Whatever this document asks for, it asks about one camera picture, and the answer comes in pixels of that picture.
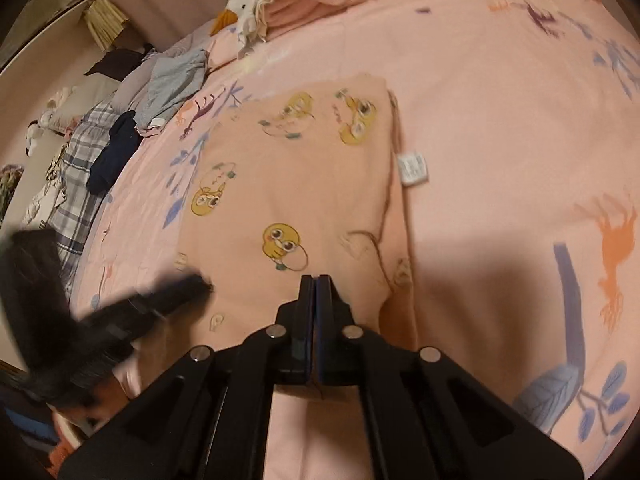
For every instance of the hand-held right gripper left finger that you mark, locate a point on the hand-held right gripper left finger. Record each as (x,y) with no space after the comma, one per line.
(306,312)

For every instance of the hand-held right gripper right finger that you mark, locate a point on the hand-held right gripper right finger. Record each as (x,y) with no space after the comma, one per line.
(325,312)

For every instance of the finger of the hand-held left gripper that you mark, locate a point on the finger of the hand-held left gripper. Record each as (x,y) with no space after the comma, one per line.
(165,295)

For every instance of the peach cartoon print garment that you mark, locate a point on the peach cartoon print garment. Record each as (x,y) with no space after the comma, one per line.
(300,185)

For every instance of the grey plaid blanket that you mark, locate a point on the grey plaid blanket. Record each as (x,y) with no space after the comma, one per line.
(80,185)

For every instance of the navy garment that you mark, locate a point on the navy garment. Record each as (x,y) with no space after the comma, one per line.
(115,155)

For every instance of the small pink garment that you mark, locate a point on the small pink garment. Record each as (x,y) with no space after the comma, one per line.
(150,130)

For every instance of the white and black plush toy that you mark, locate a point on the white and black plush toy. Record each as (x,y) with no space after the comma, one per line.
(34,137)

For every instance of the grey garment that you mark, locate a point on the grey garment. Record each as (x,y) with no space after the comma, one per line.
(172,85)

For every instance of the black garment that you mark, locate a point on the black garment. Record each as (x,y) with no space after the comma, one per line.
(117,62)

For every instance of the pink printed blanket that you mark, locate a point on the pink printed blanket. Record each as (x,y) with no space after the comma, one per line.
(500,135)

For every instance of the stack of books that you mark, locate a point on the stack of books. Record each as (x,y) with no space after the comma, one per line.
(106,20)

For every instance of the white goose plush toy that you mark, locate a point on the white goose plush toy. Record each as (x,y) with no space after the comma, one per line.
(242,4)

